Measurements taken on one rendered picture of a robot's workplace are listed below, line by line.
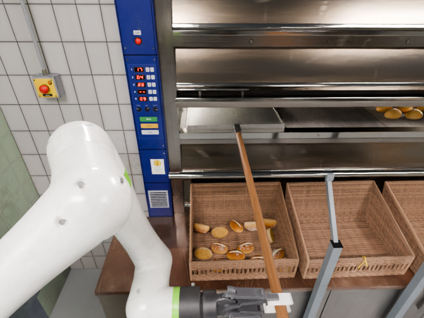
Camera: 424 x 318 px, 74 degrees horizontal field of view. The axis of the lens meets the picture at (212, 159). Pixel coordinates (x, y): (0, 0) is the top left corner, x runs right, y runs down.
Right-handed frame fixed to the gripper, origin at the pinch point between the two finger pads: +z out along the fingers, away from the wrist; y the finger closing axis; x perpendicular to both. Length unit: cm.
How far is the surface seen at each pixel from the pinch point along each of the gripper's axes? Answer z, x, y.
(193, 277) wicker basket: -25, -46, 58
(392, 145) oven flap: 92, -97, 10
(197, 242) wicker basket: -23, -70, 59
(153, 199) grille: -50, -93, 45
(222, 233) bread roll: -8, -73, 54
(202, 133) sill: -19, -96, 0
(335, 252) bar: 37, -35, 25
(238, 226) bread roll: 2, -77, 54
